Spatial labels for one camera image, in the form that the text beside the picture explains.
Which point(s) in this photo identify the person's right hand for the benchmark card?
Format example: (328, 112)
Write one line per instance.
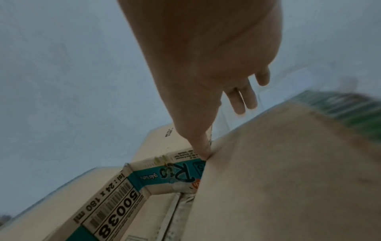
(202, 47)

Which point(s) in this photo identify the green-lined brown cardboard box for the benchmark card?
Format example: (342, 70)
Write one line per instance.
(282, 176)

